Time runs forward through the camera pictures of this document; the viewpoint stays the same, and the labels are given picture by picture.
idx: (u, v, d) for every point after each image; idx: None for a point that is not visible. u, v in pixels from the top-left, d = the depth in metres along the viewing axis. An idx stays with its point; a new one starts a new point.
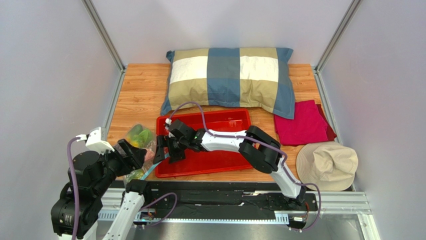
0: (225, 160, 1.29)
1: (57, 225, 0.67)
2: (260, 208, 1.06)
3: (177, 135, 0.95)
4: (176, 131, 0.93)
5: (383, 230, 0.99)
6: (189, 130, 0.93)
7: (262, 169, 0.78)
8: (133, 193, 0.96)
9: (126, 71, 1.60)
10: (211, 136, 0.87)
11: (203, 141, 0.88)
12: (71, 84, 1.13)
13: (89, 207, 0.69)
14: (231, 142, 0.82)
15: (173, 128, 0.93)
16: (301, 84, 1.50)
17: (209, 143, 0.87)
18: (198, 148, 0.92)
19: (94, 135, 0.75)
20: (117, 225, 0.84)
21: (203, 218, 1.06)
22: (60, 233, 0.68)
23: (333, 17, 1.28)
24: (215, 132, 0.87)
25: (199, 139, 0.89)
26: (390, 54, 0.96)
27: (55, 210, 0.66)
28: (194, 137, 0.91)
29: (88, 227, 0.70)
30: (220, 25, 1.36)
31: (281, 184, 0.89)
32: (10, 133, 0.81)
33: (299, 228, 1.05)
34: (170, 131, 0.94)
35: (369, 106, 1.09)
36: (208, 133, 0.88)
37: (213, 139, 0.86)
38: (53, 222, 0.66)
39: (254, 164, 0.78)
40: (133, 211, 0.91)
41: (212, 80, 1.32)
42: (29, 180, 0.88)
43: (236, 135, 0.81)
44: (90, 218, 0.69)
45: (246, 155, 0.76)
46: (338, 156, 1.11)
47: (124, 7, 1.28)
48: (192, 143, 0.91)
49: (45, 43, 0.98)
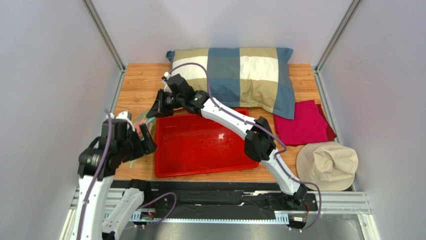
0: (225, 160, 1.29)
1: (81, 166, 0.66)
2: (260, 208, 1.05)
3: (173, 91, 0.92)
4: (174, 87, 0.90)
5: (383, 231, 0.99)
6: (189, 90, 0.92)
7: (253, 156, 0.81)
8: (134, 188, 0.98)
9: (126, 71, 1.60)
10: (215, 107, 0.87)
11: (204, 108, 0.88)
12: (71, 85, 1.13)
13: (114, 155, 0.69)
14: (237, 124, 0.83)
15: (172, 82, 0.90)
16: (301, 84, 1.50)
17: (210, 112, 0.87)
18: (193, 111, 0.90)
19: (122, 114, 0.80)
20: (117, 213, 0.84)
21: (203, 218, 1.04)
22: (81, 176, 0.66)
23: (333, 18, 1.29)
24: (221, 105, 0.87)
25: (201, 103, 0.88)
26: (389, 54, 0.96)
27: (84, 150, 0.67)
28: (193, 99, 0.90)
29: (109, 176, 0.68)
30: (220, 26, 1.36)
31: (277, 178, 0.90)
32: (10, 136, 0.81)
33: (299, 228, 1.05)
34: (168, 85, 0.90)
35: (369, 106, 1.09)
36: (212, 102, 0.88)
37: (216, 112, 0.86)
38: (79, 162, 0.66)
39: (248, 151, 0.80)
40: (133, 203, 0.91)
41: (212, 80, 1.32)
42: (30, 181, 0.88)
43: (245, 120, 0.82)
44: (112, 167, 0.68)
45: (247, 142, 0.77)
46: (338, 156, 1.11)
47: (124, 8, 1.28)
48: (189, 104, 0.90)
49: (45, 44, 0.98)
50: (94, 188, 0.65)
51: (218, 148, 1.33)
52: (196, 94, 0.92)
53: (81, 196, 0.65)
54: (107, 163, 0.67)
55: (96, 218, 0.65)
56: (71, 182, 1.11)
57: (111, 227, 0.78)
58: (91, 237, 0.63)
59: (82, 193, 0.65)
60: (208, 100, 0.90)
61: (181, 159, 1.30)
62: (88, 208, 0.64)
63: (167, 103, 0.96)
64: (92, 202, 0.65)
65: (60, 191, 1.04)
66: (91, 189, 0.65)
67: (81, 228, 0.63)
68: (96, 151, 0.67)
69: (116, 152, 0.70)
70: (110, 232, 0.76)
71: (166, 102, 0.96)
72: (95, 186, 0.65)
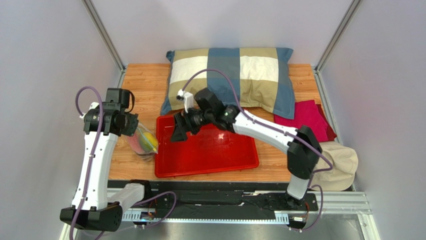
0: (225, 160, 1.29)
1: (88, 123, 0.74)
2: (260, 208, 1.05)
3: (202, 106, 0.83)
4: (204, 102, 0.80)
5: (383, 230, 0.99)
6: (219, 104, 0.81)
7: (299, 173, 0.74)
8: (135, 183, 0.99)
9: (126, 71, 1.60)
10: (248, 119, 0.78)
11: (236, 122, 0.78)
12: (71, 85, 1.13)
13: (118, 115, 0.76)
14: (276, 136, 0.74)
15: (202, 97, 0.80)
16: (301, 84, 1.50)
17: (243, 127, 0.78)
18: (224, 127, 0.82)
19: None
20: (119, 193, 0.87)
21: (203, 219, 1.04)
22: (88, 131, 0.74)
23: (333, 18, 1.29)
24: (254, 117, 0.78)
25: (232, 118, 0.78)
26: (389, 54, 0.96)
27: (90, 110, 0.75)
28: (223, 114, 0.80)
29: (113, 133, 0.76)
30: (221, 25, 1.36)
31: (295, 182, 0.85)
32: (10, 137, 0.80)
33: (299, 228, 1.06)
34: (198, 100, 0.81)
35: (369, 106, 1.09)
36: (244, 115, 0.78)
37: (250, 125, 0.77)
38: (86, 119, 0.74)
39: (294, 166, 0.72)
40: (135, 189, 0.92)
41: (212, 80, 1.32)
42: (29, 182, 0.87)
43: (285, 131, 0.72)
44: (117, 126, 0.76)
45: (292, 156, 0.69)
46: (338, 156, 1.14)
47: (124, 8, 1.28)
48: (220, 120, 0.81)
49: (44, 44, 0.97)
50: (100, 143, 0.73)
51: (218, 148, 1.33)
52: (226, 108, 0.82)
53: (87, 151, 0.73)
54: (112, 121, 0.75)
55: (102, 172, 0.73)
56: (71, 181, 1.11)
57: (116, 199, 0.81)
58: (97, 190, 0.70)
59: (88, 149, 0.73)
60: (239, 114, 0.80)
61: (182, 158, 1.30)
62: (95, 162, 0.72)
63: (194, 120, 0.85)
64: (98, 156, 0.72)
65: (60, 191, 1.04)
66: (97, 144, 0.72)
67: (88, 181, 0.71)
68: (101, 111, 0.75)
69: (119, 113, 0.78)
70: (114, 202, 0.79)
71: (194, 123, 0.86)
72: (101, 141, 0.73)
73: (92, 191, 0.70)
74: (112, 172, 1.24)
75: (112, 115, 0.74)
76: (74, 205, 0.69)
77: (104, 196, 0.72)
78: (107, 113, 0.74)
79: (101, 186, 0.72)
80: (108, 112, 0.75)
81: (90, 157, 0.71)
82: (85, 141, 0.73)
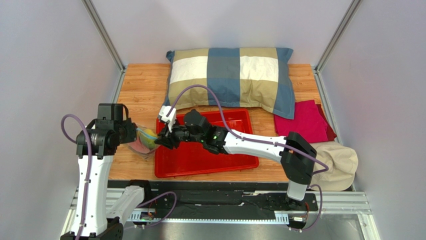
0: (225, 160, 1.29)
1: (81, 145, 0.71)
2: (260, 207, 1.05)
3: (191, 130, 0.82)
4: (195, 127, 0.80)
5: (384, 231, 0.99)
6: (209, 126, 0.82)
7: (299, 179, 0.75)
8: (134, 185, 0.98)
9: (126, 71, 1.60)
10: (237, 138, 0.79)
11: (226, 144, 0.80)
12: (71, 84, 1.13)
13: (111, 134, 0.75)
14: (267, 148, 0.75)
15: (194, 124, 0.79)
16: (301, 84, 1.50)
17: (233, 147, 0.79)
18: (216, 150, 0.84)
19: None
20: (119, 203, 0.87)
21: (202, 219, 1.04)
22: (82, 154, 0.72)
23: (333, 18, 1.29)
24: (242, 134, 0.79)
25: (222, 139, 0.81)
26: (389, 54, 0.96)
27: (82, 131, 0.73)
28: (213, 137, 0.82)
29: (108, 154, 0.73)
30: (221, 25, 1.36)
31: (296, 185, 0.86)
32: (10, 136, 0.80)
33: (299, 228, 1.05)
34: (189, 125, 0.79)
35: (369, 106, 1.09)
36: (233, 134, 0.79)
37: (240, 143, 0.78)
38: (77, 141, 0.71)
39: (292, 174, 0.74)
40: (134, 196, 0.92)
41: (212, 80, 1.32)
42: (29, 181, 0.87)
43: (274, 142, 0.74)
44: (112, 146, 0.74)
45: (288, 166, 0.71)
46: (338, 156, 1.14)
47: (124, 8, 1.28)
48: (210, 144, 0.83)
49: (45, 43, 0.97)
50: (95, 168, 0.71)
51: None
52: (215, 131, 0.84)
53: (82, 177, 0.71)
54: (106, 141, 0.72)
55: (99, 197, 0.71)
56: (71, 181, 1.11)
57: (115, 213, 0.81)
58: (95, 216, 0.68)
59: (83, 174, 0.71)
60: (228, 134, 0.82)
61: (181, 159, 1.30)
62: (91, 188, 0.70)
63: (177, 135, 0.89)
64: (94, 181, 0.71)
65: (60, 191, 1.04)
66: (91, 169, 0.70)
67: (85, 207, 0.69)
68: (93, 132, 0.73)
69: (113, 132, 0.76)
70: (114, 218, 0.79)
71: (177, 137, 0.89)
72: (95, 166, 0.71)
73: (90, 216, 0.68)
74: (112, 171, 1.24)
75: (106, 135, 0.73)
76: (73, 231, 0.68)
77: (103, 220, 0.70)
78: (101, 134, 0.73)
79: (99, 210, 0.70)
80: (101, 132, 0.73)
81: (86, 183, 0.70)
82: (79, 166, 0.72)
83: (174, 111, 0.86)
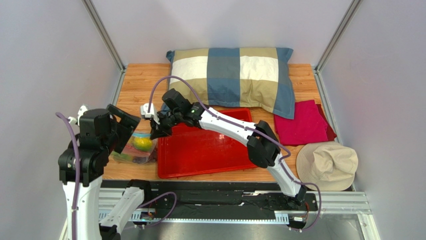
0: (228, 160, 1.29)
1: (63, 171, 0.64)
2: (260, 208, 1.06)
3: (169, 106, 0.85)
4: (169, 102, 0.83)
5: (384, 231, 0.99)
6: (185, 102, 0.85)
7: (258, 163, 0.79)
8: (135, 187, 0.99)
9: (126, 71, 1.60)
10: (213, 116, 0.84)
11: (202, 119, 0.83)
12: (71, 85, 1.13)
13: (98, 155, 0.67)
14: (238, 131, 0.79)
15: (168, 97, 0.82)
16: (301, 84, 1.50)
17: (208, 123, 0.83)
18: (192, 123, 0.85)
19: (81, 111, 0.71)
20: (117, 209, 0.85)
21: (203, 218, 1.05)
22: (65, 181, 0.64)
23: (333, 17, 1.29)
24: (219, 114, 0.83)
25: (198, 115, 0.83)
26: (389, 54, 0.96)
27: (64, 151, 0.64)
28: (190, 111, 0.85)
29: (95, 178, 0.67)
30: (221, 25, 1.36)
31: (279, 181, 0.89)
32: (10, 136, 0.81)
33: (299, 228, 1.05)
34: (164, 100, 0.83)
35: (369, 106, 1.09)
36: (209, 112, 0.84)
37: (215, 121, 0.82)
38: (60, 166, 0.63)
39: (253, 157, 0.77)
40: (133, 201, 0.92)
41: (212, 80, 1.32)
42: (29, 181, 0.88)
43: (245, 126, 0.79)
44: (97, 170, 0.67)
45: (251, 148, 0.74)
46: (338, 156, 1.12)
47: (124, 8, 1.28)
48: (186, 117, 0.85)
49: (45, 43, 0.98)
50: (82, 194, 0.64)
51: (220, 148, 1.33)
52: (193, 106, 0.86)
53: (68, 203, 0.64)
54: (92, 165, 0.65)
55: (89, 221, 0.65)
56: None
57: (113, 221, 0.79)
58: None
59: (69, 201, 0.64)
60: (205, 112, 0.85)
61: (181, 159, 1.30)
62: (80, 214, 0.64)
63: (166, 123, 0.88)
64: (82, 208, 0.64)
65: (60, 191, 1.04)
66: (78, 196, 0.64)
67: (75, 232, 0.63)
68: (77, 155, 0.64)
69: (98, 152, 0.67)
70: (112, 226, 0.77)
71: (165, 125, 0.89)
72: (82, 192, 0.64)
73: None
74: (112, 172, 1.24)
75: (91, 158, 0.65)
76: None
77: None
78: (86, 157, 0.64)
79: (92, 235, 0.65)
80: (85, 156, 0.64)
81: (74, 212, 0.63)
82: (64, 192, 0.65)
83: (154, 106, 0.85)
